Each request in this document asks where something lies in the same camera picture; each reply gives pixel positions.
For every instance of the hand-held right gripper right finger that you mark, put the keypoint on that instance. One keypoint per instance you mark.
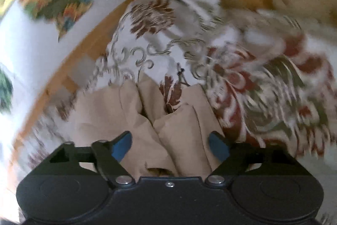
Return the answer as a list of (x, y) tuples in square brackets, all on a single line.
[(218, 147)]

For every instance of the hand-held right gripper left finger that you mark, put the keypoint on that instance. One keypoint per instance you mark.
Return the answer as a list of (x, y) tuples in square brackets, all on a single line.
[(121, 147)]

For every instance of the beige garment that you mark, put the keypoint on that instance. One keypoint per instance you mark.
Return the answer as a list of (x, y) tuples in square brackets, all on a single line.
[(168, 140)]

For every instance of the floral printed blanket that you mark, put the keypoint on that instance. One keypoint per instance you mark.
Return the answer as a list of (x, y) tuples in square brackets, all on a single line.
[(263, 82)]

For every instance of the green garden wall poster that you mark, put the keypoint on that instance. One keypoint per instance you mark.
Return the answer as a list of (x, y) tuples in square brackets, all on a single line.
[(5, 90)]

